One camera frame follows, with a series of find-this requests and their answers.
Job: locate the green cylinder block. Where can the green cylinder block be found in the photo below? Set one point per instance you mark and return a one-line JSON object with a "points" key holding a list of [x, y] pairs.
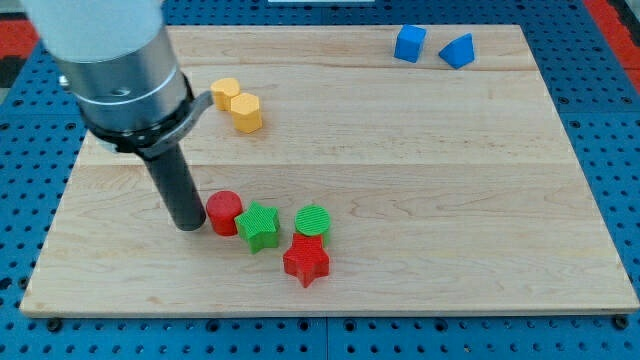
{"points": [[313, 220]]}

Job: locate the red star block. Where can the red star block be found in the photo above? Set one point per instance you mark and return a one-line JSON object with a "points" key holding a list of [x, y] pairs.
{"points": [[306, 259]]}

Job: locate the green star block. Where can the green star block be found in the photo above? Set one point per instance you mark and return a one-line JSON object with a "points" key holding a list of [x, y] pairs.
{"points": [[259, 227]]}

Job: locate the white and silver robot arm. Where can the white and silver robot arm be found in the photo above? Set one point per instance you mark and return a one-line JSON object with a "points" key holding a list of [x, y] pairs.
{"points": [[117, 60]]}

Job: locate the red cylinder block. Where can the red cylinder block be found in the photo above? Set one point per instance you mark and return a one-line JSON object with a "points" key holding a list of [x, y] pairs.
{"points": [[222, 208]]}

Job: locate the blue cube block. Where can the blue cube block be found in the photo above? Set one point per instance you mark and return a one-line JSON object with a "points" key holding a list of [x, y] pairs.
{"points": [[409, 43]]}

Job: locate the yellow heart block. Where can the yellow heart block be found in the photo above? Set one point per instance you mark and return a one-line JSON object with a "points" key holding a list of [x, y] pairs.
{"points": [[223, 91]]}

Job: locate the yellow hexagon block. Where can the yellow hexagon block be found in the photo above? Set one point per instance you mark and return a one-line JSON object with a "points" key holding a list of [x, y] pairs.
{"points": [[245, 110]]}

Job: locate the blue triangular block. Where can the blue triangular block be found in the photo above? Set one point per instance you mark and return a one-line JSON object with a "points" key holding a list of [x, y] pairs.
{"points": [[459, 52]]}

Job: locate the wooden board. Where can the wooden board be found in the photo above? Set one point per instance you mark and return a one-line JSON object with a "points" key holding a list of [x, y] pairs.
{"points": [[451, 192]]}

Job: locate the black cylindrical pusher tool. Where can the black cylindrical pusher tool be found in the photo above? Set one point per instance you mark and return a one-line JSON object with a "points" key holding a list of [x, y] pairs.
{"points": [[171, 176]]}

